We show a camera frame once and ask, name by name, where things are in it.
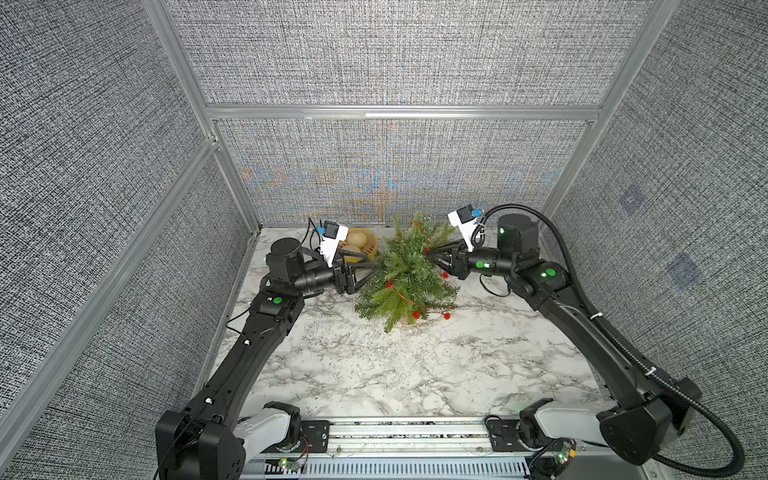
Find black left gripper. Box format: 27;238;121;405
291;250;378;297

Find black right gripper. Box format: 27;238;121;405
429;238;524;284

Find small green christmas tree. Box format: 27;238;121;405
355;214;458;333

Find red string lights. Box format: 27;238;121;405
382;218;455;331

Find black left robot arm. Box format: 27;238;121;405
154;237;380;479

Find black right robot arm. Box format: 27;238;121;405
427;206;693;465

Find yellow bamboo steamer basket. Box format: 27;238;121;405
339;228;378;263

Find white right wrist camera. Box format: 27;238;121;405
447;205;483;252

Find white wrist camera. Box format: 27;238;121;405
447;205;483;252
318;221;349;267

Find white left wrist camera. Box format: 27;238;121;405
318;221;349;267

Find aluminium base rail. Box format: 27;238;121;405
241;416;671;479

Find black corrugated cable conduit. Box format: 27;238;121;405
473;203;747;479

